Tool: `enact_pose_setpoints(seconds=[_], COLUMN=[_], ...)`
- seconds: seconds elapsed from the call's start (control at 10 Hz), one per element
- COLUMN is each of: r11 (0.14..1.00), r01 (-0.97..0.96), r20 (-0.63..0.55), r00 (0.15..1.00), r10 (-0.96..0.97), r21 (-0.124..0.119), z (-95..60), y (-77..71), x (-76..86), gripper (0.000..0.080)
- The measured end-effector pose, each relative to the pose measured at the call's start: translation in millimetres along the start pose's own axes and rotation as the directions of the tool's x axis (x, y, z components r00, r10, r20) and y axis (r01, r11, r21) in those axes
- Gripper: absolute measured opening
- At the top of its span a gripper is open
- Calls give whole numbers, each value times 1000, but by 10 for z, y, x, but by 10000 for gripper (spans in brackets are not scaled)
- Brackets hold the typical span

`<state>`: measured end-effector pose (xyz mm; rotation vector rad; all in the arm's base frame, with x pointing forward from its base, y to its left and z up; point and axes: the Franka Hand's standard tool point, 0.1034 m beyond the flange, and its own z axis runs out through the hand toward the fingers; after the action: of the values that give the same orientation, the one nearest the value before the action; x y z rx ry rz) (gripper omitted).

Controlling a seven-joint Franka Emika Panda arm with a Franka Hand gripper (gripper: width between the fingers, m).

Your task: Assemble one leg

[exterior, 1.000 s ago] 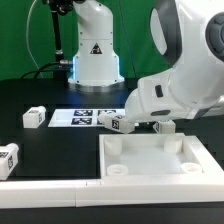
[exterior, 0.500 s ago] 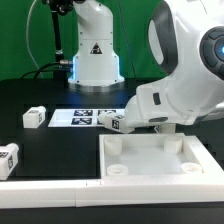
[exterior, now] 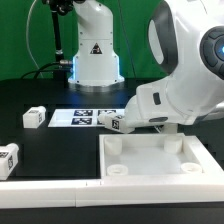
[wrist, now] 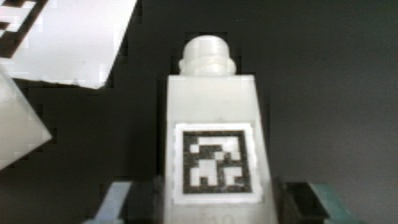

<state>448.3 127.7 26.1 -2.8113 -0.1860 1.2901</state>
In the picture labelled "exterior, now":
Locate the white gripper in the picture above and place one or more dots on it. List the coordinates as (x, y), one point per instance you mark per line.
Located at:
(133, 118)

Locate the white square tabletop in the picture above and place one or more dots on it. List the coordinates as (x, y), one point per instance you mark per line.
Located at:
(138, 155)

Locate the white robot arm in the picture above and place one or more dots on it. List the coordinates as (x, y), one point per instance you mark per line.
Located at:
(186, 38)

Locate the white marker sheet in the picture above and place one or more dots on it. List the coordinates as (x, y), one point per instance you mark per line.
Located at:
(79, 117)

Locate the white L-shaped fence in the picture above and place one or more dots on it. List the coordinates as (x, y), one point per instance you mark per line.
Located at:
(112, 191)

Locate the black camera pole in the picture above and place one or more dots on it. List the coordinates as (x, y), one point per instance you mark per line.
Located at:
(58, 7)

